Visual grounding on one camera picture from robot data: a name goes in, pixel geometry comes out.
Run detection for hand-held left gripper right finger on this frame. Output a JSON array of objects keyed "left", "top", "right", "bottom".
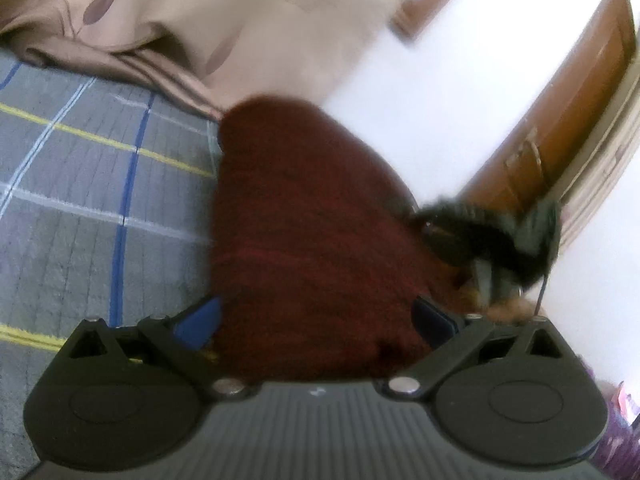
[{"left": 387, "top": 297, "right": 577, "bottom": 402}]

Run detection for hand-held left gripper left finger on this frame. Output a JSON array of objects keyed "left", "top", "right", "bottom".
[{"left": 64, "top": 296, "right": 247, "bottom": 402}]

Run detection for dark red fuzzy garment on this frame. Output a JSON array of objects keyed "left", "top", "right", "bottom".
[{"left": 209, "top": 94, "right": 481, "bottom": 382}]

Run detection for brown wooden door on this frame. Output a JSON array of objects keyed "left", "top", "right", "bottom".
[{"left": 459, "top": 0, "right": 640, "bottom": 217}]

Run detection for grey plaid bed sheet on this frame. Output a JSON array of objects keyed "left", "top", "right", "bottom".
[{"left": 0, "top": 49, "right": 223, "bottom": 480}]

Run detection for pink purple printed cloth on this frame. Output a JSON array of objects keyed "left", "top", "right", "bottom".
[{"left": 594, "top": 380, "right": 640, "bottom": 480}]

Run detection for beige leaf print curtain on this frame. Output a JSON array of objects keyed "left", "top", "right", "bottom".
[{"left": 0, "top": 0, "right": 416, "bottom": 122}]

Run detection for light wooden door frame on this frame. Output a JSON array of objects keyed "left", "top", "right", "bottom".
[{"left": 554, "top": 60, "right": 640, "bottom": 257}]

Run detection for brown wooden window frame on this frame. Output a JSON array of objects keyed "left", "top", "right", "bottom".
[{"left": 389, "top": 0, "right": 483, "bottom": 41}]

